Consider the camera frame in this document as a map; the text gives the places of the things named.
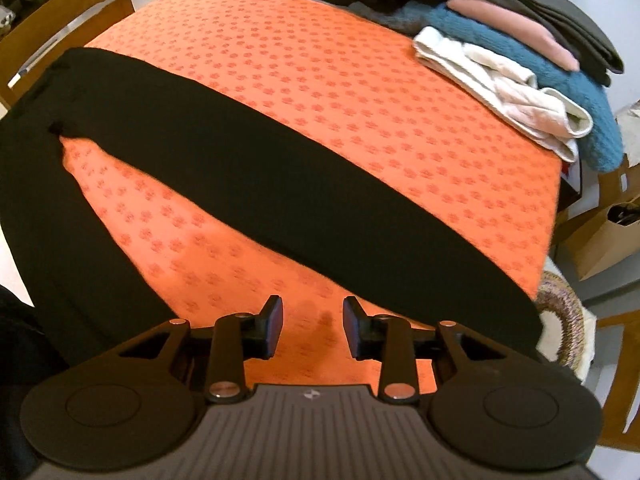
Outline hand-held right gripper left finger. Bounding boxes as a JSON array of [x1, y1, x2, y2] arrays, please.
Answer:
[[117, 295, 285, 405]]

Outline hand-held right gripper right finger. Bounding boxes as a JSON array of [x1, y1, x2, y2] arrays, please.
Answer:
[[342, 295, 502, 404]]

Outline black pants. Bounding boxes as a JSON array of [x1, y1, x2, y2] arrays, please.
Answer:
[[0, 47, 546, 367]]

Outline woven round seat cushion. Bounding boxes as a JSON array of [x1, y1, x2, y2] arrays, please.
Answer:
[[537, 270, 599, 387]]

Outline orange flower-print mat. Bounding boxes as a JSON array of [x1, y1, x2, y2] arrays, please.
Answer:
[[59, 0, 564, 397]]

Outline person's dark clothing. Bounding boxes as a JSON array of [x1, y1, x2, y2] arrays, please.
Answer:
[[0, 284, 69, 480]]

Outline brown paper bag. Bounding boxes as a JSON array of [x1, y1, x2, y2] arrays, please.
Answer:
[[559, 160, 640, 284]]

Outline wooden chair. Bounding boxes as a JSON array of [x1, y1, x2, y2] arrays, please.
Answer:
[[594, 309, 640, 454], [0, 0, 136, 111]]

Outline white quilted jacket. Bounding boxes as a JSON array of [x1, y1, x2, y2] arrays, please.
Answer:
[[412, 26, 595, 164]]

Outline teal knit sweater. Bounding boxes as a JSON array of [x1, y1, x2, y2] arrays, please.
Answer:
[[350, 0, 625, 174]]

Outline beige cloth piece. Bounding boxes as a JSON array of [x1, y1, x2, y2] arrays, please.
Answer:
[[615, 104, 640, 169]]

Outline folded pink garment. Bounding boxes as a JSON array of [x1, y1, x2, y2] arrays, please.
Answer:
[[446, 0, 581, 72]]

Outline folded dark grey garment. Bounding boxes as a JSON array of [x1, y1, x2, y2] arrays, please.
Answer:
[[462, 0, 626, 87]]

